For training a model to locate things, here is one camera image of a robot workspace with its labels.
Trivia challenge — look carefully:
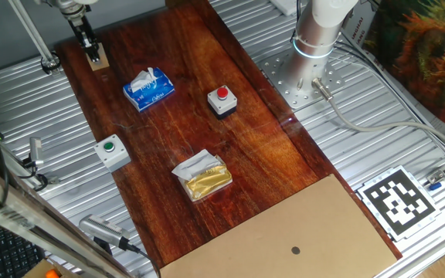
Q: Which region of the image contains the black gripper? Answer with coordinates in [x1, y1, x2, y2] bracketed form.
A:
[68, 14, 103, 63]

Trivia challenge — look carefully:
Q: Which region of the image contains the pale wooden block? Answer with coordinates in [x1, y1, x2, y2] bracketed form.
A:
[86, 42, 110, 72]

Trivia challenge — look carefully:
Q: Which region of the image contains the thin metal stand pole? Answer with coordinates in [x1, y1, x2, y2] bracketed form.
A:
[8, 0, 62, 75]

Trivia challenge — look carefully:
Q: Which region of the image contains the blue tissue pack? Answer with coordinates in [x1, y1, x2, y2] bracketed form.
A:
[122, 67, 176, 113]

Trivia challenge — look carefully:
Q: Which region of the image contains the green push button box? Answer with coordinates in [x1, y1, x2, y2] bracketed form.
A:
[93, 134, 132, 173]

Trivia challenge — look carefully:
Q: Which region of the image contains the red push button box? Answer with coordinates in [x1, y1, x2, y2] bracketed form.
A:
[207, 85, 238, 120]

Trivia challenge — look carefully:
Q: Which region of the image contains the gold foil snack packet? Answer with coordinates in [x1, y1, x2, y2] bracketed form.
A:
[171, 148, 234, 203]

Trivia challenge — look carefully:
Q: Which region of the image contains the aluminium profile strut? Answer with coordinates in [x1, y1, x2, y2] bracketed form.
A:
[0, 158, 133, 278]

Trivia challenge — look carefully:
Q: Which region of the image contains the red-brown wooden board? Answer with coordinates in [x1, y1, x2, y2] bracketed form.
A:
[54, 0, 403, 270]

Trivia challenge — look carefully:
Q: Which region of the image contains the black keyboard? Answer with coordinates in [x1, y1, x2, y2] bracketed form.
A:
[0, 222, 46, 278]

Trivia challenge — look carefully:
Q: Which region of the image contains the brown wooden object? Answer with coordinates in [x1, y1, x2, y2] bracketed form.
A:
[21, 258, 81, 278]

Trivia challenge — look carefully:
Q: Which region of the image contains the brown cardboard sheet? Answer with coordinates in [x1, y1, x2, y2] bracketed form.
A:
[159, 174, 398, 278]

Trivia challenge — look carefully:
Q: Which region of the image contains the colourful patterned cloth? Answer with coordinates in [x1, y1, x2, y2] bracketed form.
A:
[363, 0, 445, 134]

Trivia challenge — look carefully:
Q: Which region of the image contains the black white marker board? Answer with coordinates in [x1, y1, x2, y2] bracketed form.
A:
[356, 164, 443, 242]

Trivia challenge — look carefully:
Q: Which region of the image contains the small silver camera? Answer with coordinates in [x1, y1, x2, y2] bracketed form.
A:
[28, 137, 46, 168]

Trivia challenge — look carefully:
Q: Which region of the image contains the black camera cable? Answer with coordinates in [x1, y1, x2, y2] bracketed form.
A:
[15, 158, 49, 193]

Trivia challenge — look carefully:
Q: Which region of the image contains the ribbed silver camera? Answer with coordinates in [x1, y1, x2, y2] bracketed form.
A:
[78, 214, 131, 248]

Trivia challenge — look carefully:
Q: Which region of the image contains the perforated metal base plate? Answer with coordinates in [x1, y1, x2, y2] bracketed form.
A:
[259, 49, 346, 110]

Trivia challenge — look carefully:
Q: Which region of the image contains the black plug cable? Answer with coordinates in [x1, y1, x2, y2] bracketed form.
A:
[127, 239, 162, 278]

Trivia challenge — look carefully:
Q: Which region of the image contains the thick grey cable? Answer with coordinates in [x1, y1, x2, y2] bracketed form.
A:
[311, 78, 445, 155]

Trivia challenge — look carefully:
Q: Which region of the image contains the small steel corner bracket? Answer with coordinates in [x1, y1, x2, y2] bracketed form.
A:
[426, 168, 445, 185]

